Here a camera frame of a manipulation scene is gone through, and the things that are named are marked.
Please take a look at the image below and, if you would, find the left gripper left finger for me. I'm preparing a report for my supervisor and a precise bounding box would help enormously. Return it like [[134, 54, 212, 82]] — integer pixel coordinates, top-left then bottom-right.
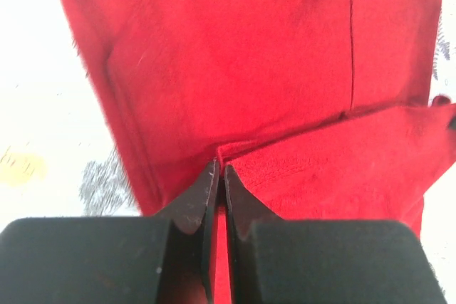
[[1, 161, 219, 303]]

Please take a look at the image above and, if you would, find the red t-shirt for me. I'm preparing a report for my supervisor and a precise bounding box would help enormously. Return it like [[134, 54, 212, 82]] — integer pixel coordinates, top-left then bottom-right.
[[61, 0, 455, 303]]

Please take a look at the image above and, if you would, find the floral patterned table mat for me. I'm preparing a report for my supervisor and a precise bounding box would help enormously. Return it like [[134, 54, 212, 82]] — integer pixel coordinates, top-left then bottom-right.
[[0, 0, 456, 304]]

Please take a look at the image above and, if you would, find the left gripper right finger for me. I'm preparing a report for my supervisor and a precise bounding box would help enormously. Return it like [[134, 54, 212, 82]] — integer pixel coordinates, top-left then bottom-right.
[[224, 167, 445, 303]]

